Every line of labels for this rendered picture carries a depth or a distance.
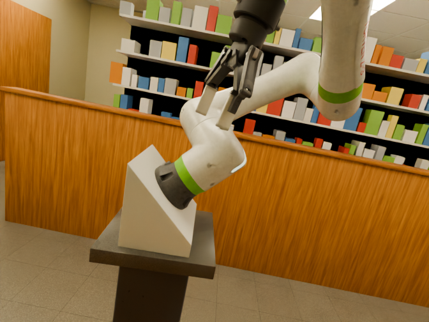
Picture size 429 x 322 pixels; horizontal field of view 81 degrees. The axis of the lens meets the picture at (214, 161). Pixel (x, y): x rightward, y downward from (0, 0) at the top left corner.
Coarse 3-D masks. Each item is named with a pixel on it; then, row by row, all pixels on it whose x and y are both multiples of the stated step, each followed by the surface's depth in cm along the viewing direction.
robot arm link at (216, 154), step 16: (208, 128) 72; (192, 144) 75; (208, 144) 70; (224, 144) 68; (240, 144) 71; (176, 160) 74; (192, 160) 69; (208, 160) 68; (224, 160) 68; (240, 160) 69; (192, 176) 69; (208, 176) 69; (224, 176) 71; (192, 192) 72
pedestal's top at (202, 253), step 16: (112, 224) 75; (208, 224) 86; (96, 240) 66; (112, 240) 68; (192, 240) 75; (208, 240) 77; (96, 256) 63; (112, 256) 64; (128, 256) 64; (144, 256) 64; (160, 256) 65; (176, 256) 66; (192, 256) 68; (208, 256) 69; (176, 272) 65; (192, 272) 65; (208, 272) 66
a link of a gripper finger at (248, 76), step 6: (252, 48) 47; (246, 54) 49; (252, 54) 48; (258, 54) 48; (246, 60) 48; (252, 60) 48; (258, 60) 49; (246, 66) 47; (252, 66) 48; (246, 72) 47; (252, 72) 48; (246, 78) 47; (252, 78) 48; (240, 84) 47; (246, 84) 47; (252, 84) 48; (240, 90) 46; (252, 90) 48; (246, 96) 47
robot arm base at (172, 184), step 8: (160, 168) 73; (168, 168) 72; (160, 176) 71; (168, 176) 71; (176, 176) 70; (160, 184) 69; (168, 184) 70; (176, 184) 70; (168, 192) 69; (176, 192) 70; (184, 192) 71; (176, 200) 70; (184, 200) 72
